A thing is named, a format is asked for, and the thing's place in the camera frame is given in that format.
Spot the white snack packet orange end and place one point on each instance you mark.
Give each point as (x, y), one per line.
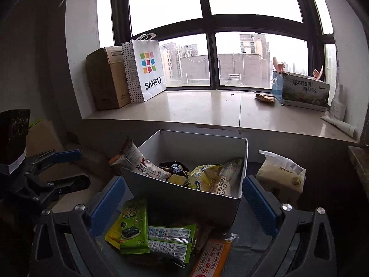
(141, 161)

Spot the green wafer packet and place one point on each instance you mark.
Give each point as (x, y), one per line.
(170, 242)

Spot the beige stone window sill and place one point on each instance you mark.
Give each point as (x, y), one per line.
(187, 109)

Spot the white tissue pack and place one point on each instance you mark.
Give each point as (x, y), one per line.
(281, 176)

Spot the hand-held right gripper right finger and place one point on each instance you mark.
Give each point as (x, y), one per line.
(259, 207)

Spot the dark snack packet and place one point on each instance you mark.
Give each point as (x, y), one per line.
(174, 168)

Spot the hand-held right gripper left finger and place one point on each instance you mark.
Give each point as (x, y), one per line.
(106, 206)

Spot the white paper shopping bag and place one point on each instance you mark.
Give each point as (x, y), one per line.
(147, 66)

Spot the wooden side table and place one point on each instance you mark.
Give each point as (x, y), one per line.
(360, 164)

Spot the white plastic bottle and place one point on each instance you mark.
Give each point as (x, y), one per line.
(338, 106)

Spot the grey cardboard storage box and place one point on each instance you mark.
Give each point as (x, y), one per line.
(184, 205)

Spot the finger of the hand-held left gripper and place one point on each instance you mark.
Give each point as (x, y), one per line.
(72, 183)
(67, 155)

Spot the small yellow snack packet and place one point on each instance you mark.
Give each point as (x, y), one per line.
(113, 233)

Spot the black framed window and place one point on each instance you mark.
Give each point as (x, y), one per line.
(211, 31)

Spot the pastel white snack packet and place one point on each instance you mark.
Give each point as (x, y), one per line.
(229, 179)

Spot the pink plastic hanger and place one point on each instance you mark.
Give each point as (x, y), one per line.
(278, 65)
(318, 73)

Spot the brown cardboard box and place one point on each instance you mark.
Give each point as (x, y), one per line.
(106, 78)

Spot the white tube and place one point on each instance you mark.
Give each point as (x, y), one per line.
(338, 125)

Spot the green seaweed snack packet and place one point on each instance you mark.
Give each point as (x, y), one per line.
(135, 225)

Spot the crumpled brown wrapper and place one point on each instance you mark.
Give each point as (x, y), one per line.
(265, 97)

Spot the yellow crinkled snack packet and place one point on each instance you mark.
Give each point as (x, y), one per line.
(203, 177)

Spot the blue printed carton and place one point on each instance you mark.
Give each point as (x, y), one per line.
(304, 91)

